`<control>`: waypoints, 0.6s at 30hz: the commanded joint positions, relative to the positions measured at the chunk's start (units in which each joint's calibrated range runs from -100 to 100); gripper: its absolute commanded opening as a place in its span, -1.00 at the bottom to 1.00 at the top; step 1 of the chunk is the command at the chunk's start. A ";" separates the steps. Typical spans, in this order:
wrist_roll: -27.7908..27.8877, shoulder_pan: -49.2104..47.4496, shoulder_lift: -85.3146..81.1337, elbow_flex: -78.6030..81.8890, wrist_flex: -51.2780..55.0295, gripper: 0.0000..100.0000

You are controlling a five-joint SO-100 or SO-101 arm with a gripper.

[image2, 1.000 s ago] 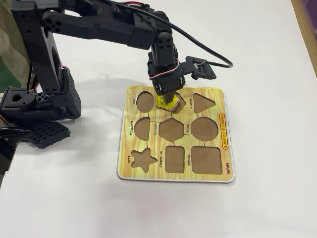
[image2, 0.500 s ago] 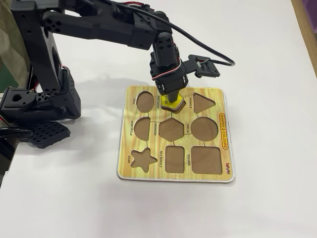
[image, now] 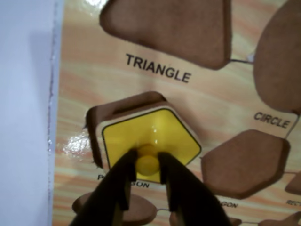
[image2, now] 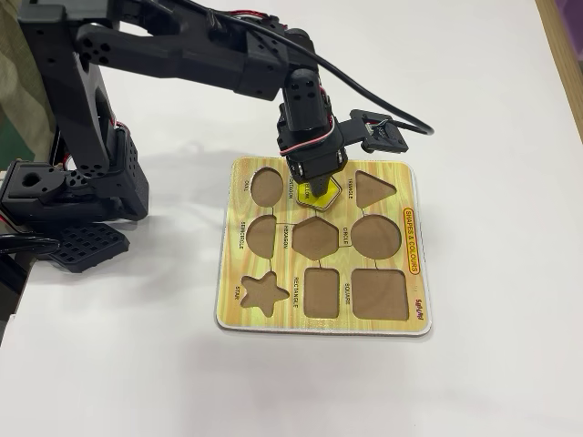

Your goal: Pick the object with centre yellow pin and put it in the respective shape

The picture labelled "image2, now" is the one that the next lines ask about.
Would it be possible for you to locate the glossy black cable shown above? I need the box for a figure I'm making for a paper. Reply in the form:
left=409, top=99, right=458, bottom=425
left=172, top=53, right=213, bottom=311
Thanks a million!
left=0, top=231, right=61, bottom=259

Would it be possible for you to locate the purple box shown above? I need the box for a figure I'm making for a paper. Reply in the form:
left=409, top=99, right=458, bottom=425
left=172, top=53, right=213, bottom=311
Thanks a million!
left=557, top=0, right=583, bottom=42

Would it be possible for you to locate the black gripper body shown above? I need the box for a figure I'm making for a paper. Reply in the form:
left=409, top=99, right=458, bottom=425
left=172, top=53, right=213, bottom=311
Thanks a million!
left=276, top=111, right=350, bottom=181

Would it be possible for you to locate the black grid table clamp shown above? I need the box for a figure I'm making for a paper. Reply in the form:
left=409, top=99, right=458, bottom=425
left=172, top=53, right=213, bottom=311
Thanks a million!
left=47, top=222, right=131, bottom=274

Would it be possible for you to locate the floral beige green cloth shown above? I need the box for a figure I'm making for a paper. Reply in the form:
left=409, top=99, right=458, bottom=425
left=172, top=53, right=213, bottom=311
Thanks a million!
left=0, top=0, right=60, bottom=160

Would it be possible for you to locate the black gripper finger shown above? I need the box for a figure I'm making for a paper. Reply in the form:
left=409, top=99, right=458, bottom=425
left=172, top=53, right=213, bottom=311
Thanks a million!
left=308, top=172, right=332, bottom=198

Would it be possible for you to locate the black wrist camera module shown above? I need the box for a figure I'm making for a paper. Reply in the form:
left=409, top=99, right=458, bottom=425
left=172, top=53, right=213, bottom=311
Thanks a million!
left=339, top=108, right=410, bottom=155

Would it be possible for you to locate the red white servo wire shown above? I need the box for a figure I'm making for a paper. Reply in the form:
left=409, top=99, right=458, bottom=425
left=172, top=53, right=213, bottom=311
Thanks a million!
left=277, top=88, right=338, bottom=154

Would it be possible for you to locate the black camera cable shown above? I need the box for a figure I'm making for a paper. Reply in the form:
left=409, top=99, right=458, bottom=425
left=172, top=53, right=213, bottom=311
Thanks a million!
left=181, top=0, right=435, bottom=137

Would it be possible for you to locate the yellow pentagon puzzle piece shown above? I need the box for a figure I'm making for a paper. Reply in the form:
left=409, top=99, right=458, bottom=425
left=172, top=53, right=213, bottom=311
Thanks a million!
left=294, top=177, right=343, bottom=213

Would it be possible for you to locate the wooden shape puzzle board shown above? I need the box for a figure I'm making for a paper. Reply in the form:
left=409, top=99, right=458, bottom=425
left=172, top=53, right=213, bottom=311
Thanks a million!
left=213, top=157, right=434, bottom=339

